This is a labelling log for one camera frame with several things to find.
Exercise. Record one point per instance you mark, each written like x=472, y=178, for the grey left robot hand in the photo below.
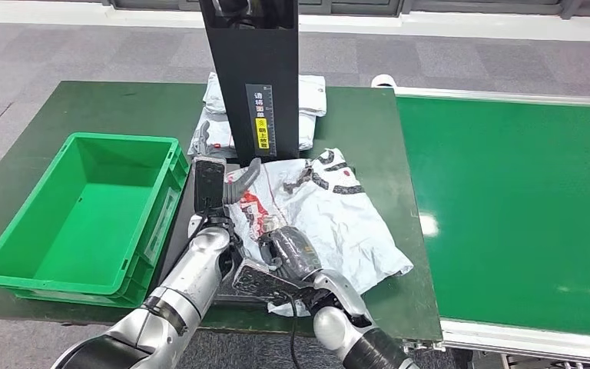
x=241, y=186

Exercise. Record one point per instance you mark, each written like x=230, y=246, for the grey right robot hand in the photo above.
x=292, y=252

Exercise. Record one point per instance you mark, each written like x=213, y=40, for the white parcel red black print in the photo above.
x=335, y=224

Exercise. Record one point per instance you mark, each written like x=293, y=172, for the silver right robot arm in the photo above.
x=341, y=326

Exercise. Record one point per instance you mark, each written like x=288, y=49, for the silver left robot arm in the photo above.
x=193, y=275

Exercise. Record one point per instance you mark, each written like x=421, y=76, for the large white flat parcel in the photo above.
x=218, y=137

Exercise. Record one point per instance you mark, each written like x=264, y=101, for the small white folded parcel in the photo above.
x=313, y=94

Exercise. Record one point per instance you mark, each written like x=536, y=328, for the black inbound scanner machine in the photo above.
x=254, y=61

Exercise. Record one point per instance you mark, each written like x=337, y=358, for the white conveyor end roller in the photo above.
x=382, y=80

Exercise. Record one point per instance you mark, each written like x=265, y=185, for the green conveyor belt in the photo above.
x=503, y=214

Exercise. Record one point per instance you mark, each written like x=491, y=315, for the ruler label with yellow sticker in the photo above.
x=262, y=102

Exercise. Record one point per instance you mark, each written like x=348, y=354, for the green plastic crate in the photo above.
x=86, y=229

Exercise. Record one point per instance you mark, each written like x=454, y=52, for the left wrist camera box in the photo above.
x=208, y=183

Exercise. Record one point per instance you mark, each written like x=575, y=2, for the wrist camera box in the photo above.
x=208, y=183
x=259, y=280

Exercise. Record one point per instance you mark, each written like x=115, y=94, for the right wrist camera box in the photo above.
x=259, y=280

